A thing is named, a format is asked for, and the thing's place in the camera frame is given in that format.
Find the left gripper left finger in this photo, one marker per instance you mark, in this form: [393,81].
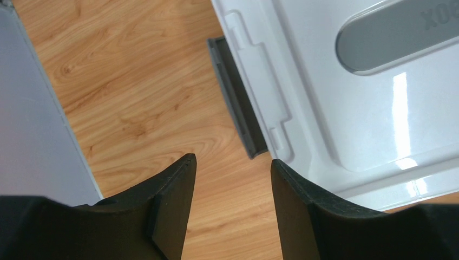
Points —
[146,221]

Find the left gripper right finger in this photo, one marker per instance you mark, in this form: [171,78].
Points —
[314,223]

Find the white bin lid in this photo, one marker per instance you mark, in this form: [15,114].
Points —
[359,97]

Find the pink plastic bin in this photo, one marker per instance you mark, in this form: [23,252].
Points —
[236,97]

